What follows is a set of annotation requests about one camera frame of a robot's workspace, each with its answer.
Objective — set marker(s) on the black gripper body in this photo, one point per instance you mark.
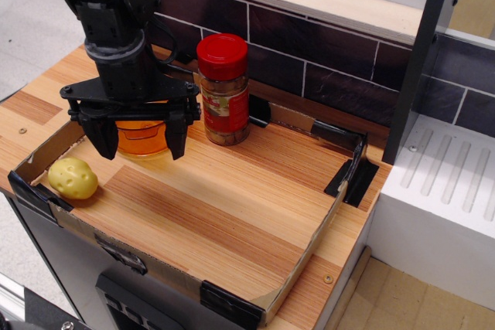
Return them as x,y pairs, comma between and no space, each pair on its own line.
130,86

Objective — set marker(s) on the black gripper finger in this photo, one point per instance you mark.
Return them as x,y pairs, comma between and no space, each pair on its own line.
176,134
103,134

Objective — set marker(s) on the red-lidded basil spice bottle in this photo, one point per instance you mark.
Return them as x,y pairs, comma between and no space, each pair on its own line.
222,68

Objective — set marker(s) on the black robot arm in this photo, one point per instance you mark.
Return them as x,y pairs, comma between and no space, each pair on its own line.
115,21

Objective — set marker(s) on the cardboard fence with black tape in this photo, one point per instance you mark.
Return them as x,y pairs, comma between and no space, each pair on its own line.
259,235

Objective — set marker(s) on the orange transparent plastic cup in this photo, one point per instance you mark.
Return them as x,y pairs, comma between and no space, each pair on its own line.
141,138

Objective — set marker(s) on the yellow toy potato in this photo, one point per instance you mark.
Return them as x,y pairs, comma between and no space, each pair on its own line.
73,178

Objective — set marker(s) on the black toy oven front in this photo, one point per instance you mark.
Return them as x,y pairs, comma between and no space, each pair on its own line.
132,306

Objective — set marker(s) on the white toy sink drainboard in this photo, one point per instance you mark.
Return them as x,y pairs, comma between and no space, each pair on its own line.
435,215

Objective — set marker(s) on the dark grey vertical post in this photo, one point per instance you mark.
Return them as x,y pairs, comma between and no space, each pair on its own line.
419,67

